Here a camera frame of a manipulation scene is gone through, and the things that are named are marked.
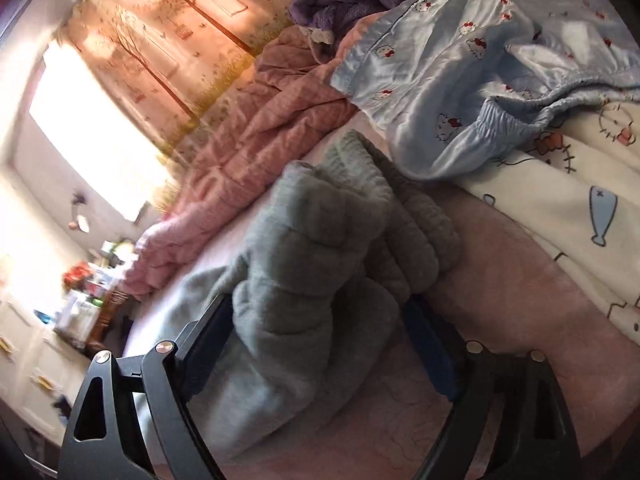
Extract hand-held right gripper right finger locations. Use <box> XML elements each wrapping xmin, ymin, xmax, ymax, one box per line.
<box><xmin>400</xmin><ymin>297</ymin><xmax>583</xmax><ymax>480</ymax></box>

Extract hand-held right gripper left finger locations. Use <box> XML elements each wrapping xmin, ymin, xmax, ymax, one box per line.
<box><xmin>60</xmin><ymin>292</ymin><xmax>236</xmax><ymax>480</ymax></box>

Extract grey sweat pants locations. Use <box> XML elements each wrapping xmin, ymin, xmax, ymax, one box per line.
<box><xmin>132</xmin><ymin>130</ymin><xmax>463</xmax><ymax>463</ymax></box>

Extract pink floral bed sheet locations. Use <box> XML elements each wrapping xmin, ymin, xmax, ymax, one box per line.
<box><xmin>120</xmin><ymin>125</ymin><xmax>640</xmax><ymax>480</ymax></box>

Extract carved wooden desk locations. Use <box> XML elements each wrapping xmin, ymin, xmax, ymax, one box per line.
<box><xmin>85</xmin><ymin>287</ymin><xmax>133</xmax><ymax>356</ymax></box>

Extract stack of papers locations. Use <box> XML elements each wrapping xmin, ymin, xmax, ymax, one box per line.
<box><xmin>55</xmin><ymin>287</ymin><xmax>103</xmax><ymax>341</ymax></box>

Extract red box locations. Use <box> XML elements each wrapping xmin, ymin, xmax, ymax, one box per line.
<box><xmin>62</xmin><ymin>265</ymin><xmax>93</xmax><ymax>288</ymax></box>

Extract white wardrobe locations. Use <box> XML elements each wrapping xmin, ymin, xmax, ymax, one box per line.
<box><xmin>0</xmin><ymin>255</ymin><xmax>76</xmax><ymax>446</ymax></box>

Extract cream cartoon print cloth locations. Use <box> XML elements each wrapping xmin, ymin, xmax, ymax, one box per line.
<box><xmin>457</xmin><ymin>100</ymin><xmax>640</xmax><ymax>346</ymax></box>

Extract pink quilt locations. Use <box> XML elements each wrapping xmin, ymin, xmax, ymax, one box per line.
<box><xmin>122</xmin><ymin>0</ymin><xmax>493</xmax><ymax>301</ymax></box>

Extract bright window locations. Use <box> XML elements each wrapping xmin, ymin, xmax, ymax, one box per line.
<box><xmin>30</xmin><ymin>42</ymin><xmax>171</xmax><ymax>223</ymax></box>

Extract blue satin printed pajama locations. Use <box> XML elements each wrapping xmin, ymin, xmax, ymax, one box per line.
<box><xmin>330</xmin><ymin>0</ymin><xmax>640</xmax><ymax>181</ymax></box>

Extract tree print curtain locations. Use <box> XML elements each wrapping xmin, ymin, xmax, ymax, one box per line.
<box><xmin>60</xmin><ymin>0</ymin><xmax>296</xmax><ymax>161</ymax></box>

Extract pink wall lamp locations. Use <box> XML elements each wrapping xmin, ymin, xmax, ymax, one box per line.
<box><xmin>70</xmin><ymin>192</ymin><xmax>92</xmax><ymax>233</ymax></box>

